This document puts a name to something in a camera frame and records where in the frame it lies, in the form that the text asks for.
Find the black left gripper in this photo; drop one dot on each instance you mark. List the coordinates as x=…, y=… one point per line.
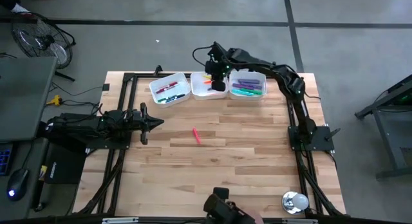
x=136, y=121

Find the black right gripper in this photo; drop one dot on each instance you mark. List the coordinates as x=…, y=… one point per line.
x=219, y=77

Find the orange slim highlighter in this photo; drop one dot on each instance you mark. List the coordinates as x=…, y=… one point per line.
x=208, y=81

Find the yellow slim highlighter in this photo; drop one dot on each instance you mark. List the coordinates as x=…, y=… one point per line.
x=207, y=76

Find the purple highlighter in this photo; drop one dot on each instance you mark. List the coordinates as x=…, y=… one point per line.
x=256, y=86
x=249, y=80
x=239, y=86

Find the green-capped white marker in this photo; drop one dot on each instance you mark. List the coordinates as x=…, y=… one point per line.
x=162, y=100

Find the teal chunky highlighter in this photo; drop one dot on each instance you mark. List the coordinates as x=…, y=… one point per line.
x=239, y=93

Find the blue-capped white marker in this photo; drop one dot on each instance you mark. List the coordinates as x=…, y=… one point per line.
x=178, y=96

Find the green highlighter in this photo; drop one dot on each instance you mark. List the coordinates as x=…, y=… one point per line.
x=254, y=91

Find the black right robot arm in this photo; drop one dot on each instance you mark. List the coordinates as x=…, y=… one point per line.
x=273, y=71

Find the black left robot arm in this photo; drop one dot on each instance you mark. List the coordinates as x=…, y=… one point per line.
x=83, y=127

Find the white plastic bin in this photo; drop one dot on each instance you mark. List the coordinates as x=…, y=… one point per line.
x=183, y=85
x=198, y=89
x=235, y=76

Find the pink slim highlighter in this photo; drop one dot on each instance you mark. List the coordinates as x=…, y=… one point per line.
x=196, y=135

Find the small black box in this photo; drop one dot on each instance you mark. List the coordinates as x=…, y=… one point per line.
x=105, y=87

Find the black controller box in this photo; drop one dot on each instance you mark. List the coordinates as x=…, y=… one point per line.
x=64, y=166

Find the yellow power plug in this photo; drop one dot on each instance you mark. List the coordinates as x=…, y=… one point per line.
x=56, y=100

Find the person's hand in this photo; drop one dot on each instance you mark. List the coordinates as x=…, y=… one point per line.
x=254, y=217

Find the black floor fan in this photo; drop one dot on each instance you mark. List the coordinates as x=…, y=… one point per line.
x=42, y=40

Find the black computer mouse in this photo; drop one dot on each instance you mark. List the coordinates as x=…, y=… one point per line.
x=17, y=183

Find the grey side desk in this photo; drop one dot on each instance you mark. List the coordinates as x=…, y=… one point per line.
x=19, y=211

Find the dark grey metal table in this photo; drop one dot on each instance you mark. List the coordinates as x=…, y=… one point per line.
x=387, y=137

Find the person's foot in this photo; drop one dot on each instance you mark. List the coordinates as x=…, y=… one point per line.
x=16, y=8

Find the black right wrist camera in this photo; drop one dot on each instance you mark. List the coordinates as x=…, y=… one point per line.
x=210, y=66

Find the black aluminium table frame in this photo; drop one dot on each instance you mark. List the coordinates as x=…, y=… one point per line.
x=143, y=75

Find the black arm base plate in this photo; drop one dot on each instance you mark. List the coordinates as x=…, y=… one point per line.
x=322, y=142
x=109, y=145

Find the black table-level camera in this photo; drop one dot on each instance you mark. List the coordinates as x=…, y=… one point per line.
x=222, y=206

